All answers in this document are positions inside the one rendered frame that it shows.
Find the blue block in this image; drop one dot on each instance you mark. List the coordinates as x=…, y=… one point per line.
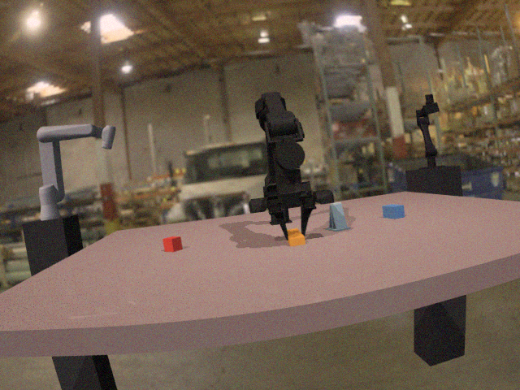
x=393, y=211

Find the red cube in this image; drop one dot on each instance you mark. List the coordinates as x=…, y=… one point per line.
x=172, y=244

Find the orange bar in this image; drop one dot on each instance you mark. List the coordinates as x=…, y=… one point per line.
x=295, y=237

